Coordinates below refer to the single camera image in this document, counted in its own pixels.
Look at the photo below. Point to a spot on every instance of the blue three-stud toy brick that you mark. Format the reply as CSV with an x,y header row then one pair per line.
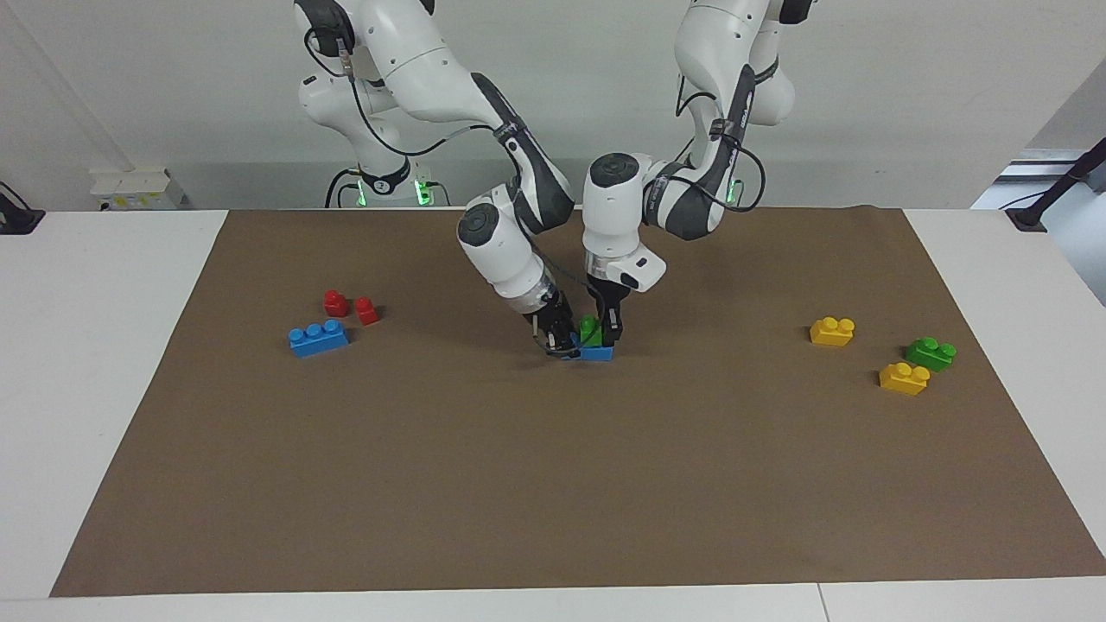
x,y
598,352
318,340

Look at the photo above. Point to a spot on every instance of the brown table mat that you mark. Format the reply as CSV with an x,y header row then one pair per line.
x,y
562,484

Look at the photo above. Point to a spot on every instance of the black table clamp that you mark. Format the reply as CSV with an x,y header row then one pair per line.
x,y
17,220

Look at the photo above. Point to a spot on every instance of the red one-stud toy brick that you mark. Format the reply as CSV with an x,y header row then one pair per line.
x,y
366,312
335,304

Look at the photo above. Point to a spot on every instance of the white wall socket box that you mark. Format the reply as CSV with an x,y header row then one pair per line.
x,y
130,183

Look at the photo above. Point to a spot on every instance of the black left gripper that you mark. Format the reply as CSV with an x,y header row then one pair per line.
x,y
609,302

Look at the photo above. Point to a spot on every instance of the black stand with pole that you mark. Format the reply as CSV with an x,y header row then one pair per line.
x,y
1028,216

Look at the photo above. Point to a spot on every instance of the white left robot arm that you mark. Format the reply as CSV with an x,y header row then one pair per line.
x,y
613,207

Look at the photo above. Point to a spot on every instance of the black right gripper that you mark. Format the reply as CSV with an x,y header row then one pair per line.
x,y
553,315

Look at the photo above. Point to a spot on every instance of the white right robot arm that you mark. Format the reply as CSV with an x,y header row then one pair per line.
x,y
497,246

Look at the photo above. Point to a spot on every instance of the green two-stud toy brick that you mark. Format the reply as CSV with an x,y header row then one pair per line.
x,y
929,355
591,333

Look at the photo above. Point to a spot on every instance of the yellow two-stud toy brick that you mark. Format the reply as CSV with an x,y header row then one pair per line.
x,y
831,333
903,380

